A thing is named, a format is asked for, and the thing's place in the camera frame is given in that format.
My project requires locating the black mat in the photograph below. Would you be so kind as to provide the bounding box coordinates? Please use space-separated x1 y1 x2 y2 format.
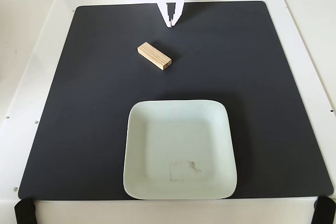
17 1 334 200

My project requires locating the wooden block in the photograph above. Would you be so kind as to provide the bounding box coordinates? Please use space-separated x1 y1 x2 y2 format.
137 41 173 71

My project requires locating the pale green square plate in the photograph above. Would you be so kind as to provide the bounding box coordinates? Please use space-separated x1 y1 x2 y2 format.
122 99 238 200

